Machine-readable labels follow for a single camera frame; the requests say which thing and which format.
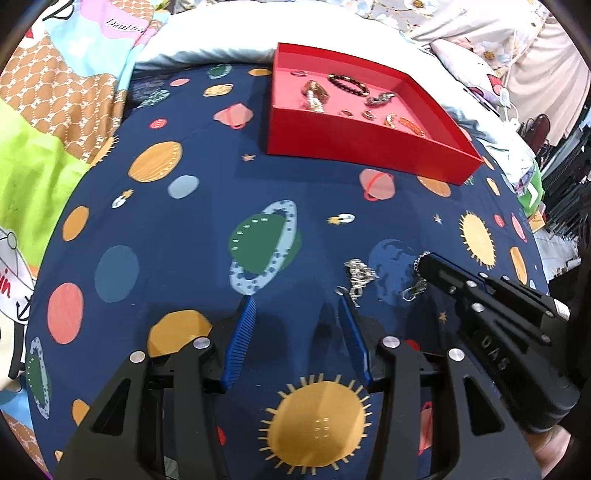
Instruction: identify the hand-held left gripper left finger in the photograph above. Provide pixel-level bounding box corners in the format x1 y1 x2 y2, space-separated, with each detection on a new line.
55 294 258 480

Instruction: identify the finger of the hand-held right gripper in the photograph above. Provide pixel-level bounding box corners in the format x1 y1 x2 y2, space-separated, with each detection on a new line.
482 276 571 320
418 253 551 348

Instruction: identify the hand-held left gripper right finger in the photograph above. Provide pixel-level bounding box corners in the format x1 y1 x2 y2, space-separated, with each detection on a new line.
338 293 541 480

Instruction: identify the silver chain necklace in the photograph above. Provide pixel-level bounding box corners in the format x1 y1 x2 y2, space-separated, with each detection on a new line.
337 251 432 301

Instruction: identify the red jewelry tray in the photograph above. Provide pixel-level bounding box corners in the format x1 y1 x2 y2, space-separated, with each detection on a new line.
266 42 484 186

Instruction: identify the gold bangle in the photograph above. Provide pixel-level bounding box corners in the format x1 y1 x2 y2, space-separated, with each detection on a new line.
398 117 426 138

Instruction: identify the black bead bracelet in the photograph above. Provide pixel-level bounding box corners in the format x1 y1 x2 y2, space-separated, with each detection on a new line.
328 74 368 97

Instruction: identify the person's right hand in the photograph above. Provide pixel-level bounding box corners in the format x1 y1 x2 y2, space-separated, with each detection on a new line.
531 425 585 480

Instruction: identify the navy planet-print blanket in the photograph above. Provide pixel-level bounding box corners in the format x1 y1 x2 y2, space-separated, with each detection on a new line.
23 60 552 480

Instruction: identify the green plastic bag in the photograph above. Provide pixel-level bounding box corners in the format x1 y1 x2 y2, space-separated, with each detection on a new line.
517 161 548 217

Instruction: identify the pink and white plush pillow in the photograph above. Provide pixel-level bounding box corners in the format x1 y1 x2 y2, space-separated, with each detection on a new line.
431 37 509 107

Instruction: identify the beige curtain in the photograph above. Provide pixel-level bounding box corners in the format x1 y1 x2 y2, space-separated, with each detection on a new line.
503 0 591 144

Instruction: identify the colourful cartoon monkey blanket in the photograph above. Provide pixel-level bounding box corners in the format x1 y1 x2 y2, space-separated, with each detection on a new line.
0 0 185 480

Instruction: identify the grey floral bed sheet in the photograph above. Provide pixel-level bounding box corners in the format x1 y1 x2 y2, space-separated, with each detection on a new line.
351 0 555 42

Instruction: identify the light blue pillow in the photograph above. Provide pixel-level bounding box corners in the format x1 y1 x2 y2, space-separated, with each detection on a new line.
134 9 539 190

